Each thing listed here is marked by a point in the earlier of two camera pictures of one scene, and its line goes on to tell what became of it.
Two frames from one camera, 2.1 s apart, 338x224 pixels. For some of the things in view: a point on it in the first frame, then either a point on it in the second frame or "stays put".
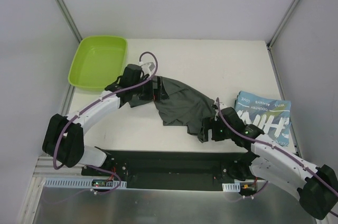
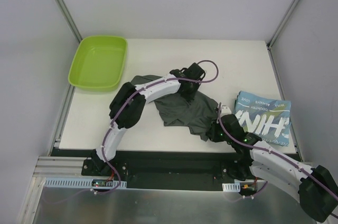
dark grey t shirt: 185,108 stays put
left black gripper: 157,89 -> 190,90
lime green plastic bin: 99,62 stays put
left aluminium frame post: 61,5 stays put
